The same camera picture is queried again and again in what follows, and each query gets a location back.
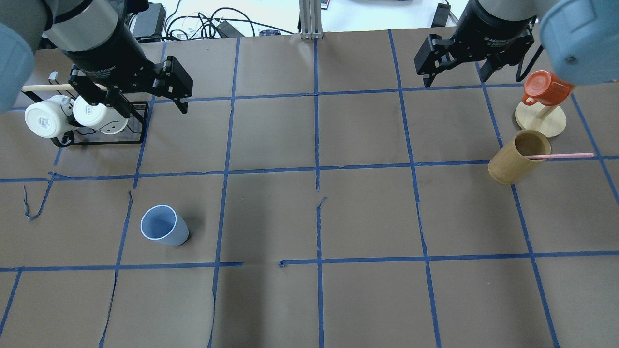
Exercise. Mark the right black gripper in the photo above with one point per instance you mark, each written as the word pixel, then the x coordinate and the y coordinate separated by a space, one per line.
pixel 493 28

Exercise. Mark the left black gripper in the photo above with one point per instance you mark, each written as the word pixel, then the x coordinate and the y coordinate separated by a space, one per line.
pixel 107 54

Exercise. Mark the blue plastic cup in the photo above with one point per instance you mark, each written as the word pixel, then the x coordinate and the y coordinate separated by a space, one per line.
pixel 162 224

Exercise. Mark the pink chopstick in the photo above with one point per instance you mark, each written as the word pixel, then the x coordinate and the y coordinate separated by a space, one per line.
pixel 561 156

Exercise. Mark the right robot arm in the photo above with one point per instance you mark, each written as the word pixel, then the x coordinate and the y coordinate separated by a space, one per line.
pixel 581 38

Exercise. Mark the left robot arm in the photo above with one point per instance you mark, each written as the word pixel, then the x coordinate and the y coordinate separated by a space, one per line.
pixel 71 25

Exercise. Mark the bamboo cup holder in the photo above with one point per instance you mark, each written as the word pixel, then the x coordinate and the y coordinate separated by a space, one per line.
pixel 511 164

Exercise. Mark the white mug inner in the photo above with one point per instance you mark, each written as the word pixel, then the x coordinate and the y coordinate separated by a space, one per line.
pixel 98 117

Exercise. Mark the white mug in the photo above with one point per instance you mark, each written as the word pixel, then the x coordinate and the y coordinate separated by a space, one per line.
pixel 98 117
pixel 50 118

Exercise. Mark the black power adapter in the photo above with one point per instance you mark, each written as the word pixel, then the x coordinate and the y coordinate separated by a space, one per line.
pixel 148 25

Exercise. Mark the white mug outer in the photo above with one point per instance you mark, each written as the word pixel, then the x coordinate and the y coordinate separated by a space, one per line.
pixel 50 118

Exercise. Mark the orange mug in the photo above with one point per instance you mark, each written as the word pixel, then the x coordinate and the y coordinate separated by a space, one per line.
pixel 545 87

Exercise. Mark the wooden mug tree stand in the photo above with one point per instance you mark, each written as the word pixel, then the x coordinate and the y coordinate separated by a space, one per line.
pixel 548 120

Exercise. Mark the black wire mug rack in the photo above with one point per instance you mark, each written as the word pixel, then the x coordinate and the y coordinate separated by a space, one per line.
pixel 83 136

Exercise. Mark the wooden rack handle bar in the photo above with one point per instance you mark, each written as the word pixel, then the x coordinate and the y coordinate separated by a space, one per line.
pixel 48 88

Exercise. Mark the aluminium frame post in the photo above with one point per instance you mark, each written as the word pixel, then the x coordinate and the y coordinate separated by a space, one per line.
pixel 311 19

